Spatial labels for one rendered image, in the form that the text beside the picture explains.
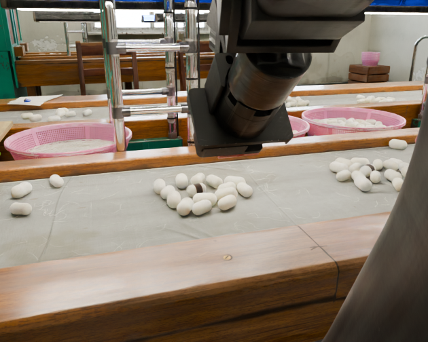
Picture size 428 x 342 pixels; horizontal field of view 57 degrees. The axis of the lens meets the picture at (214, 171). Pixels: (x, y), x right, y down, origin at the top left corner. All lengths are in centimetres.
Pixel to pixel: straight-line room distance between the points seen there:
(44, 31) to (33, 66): 234
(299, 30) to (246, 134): 15
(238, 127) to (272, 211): 24
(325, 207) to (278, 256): 20
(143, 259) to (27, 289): 11
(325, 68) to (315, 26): 678
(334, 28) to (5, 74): 310
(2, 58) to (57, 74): 37
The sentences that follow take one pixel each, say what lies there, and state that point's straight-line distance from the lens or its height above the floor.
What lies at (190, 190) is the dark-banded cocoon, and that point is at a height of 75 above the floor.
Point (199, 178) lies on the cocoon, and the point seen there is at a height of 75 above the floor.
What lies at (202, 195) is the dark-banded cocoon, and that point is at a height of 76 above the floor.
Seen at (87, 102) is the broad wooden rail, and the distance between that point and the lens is 142.
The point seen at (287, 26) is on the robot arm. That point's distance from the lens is 25.
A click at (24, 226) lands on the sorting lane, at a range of 61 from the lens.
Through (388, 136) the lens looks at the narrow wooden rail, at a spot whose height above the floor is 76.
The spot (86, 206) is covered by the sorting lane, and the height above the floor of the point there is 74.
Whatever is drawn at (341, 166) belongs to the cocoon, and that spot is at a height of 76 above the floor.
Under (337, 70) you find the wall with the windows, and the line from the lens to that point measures 719.
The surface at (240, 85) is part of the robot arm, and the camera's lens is 34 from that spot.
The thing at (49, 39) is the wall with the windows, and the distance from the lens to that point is 562.
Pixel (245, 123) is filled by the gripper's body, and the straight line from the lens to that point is 37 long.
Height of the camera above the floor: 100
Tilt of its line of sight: 20 degrees down
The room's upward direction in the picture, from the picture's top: straight up
